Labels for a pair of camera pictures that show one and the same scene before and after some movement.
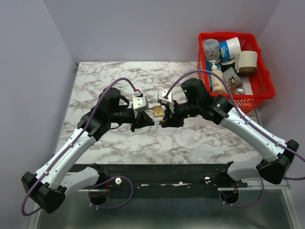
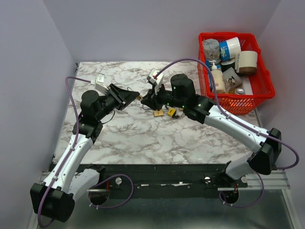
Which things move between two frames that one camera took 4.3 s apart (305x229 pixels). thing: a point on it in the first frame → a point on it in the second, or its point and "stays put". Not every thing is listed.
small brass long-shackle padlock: (161, 122) → (138, 98)
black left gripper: (142, 120) → (123, 97)
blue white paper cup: (228, 48) stays put
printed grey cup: (231, 78) stays put
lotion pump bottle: (217, 84) stays put
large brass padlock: (157, 111) stays put
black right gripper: (173, 121) → (151, 99)
